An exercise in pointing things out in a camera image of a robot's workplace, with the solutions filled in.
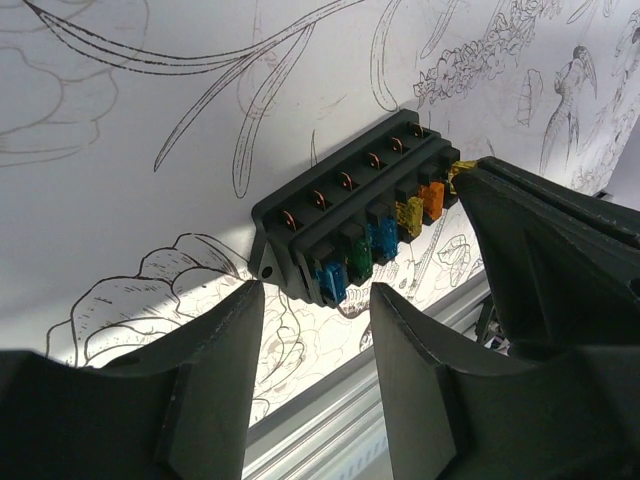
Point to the black fuse box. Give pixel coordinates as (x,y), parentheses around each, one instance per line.
(326,229)

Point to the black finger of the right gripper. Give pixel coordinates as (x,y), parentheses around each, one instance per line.
(563,267)

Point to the small yellow fuse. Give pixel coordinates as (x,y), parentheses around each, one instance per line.
(457,168)

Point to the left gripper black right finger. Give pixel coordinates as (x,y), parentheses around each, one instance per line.
(455,409)

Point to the aluminium rail frame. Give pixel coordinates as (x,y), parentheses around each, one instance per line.
(334,430)

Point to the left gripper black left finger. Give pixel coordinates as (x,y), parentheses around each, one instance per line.
(177,408)

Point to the floral patterned table mat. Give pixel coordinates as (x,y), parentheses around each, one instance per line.
(136,136)

